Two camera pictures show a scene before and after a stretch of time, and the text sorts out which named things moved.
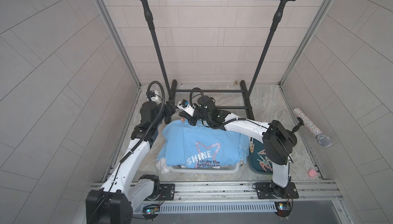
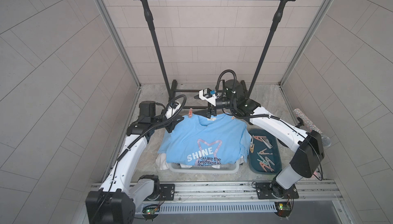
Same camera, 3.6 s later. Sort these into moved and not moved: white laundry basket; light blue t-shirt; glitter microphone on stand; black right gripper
Moved: black right gripper
Not moved: glitter microphone on stand; white laundry basket; light blue t-shirt
